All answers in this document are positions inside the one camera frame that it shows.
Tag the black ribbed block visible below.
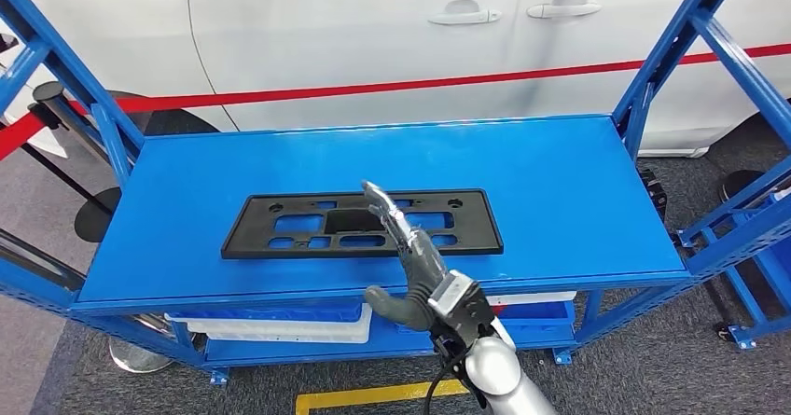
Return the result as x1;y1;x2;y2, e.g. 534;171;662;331
638;166;670;223

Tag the blue wheeled shelf rack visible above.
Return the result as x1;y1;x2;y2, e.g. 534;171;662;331
676;155;791;352

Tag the black round stand base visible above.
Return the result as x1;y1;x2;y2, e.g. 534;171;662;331
719;169;769;204

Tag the white car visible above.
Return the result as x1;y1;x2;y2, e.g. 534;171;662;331
0;0;791;160

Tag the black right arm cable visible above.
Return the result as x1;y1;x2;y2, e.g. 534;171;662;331
423;344;471;415

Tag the chrome barrier stanchion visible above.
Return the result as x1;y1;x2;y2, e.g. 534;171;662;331
0;228;175;375
31;80;118;173

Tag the black plastic plate frame part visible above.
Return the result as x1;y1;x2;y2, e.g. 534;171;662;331
220;188;505;261

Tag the red barrier belt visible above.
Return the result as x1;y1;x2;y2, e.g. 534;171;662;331
0;42;791;161

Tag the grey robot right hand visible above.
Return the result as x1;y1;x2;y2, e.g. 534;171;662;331
361;180;451;334

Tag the blue metal shelf rack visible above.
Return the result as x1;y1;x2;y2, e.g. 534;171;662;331
0;0;791;387

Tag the black barrier stanchion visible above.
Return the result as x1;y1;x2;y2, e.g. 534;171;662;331
18;143;123;244

